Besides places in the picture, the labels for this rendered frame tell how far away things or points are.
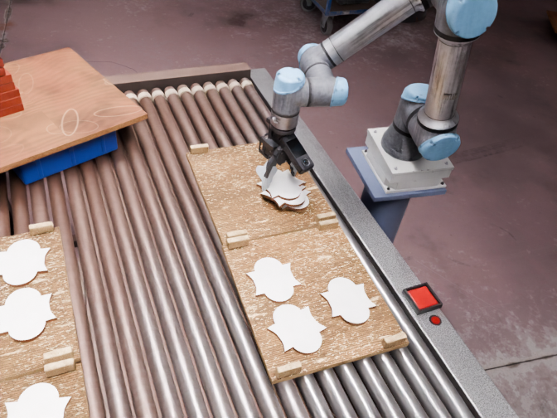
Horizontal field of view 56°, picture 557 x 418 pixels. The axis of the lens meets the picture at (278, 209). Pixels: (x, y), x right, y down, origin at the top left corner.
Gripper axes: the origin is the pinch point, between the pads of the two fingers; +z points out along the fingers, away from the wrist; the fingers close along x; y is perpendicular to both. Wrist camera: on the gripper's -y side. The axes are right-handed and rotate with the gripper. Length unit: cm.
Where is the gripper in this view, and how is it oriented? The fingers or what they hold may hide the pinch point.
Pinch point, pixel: (280, 183)
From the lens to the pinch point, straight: 155.8
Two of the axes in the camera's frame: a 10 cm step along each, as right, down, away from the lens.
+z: -1.1, 7.2, 6.9
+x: -7.6, 3.8, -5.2
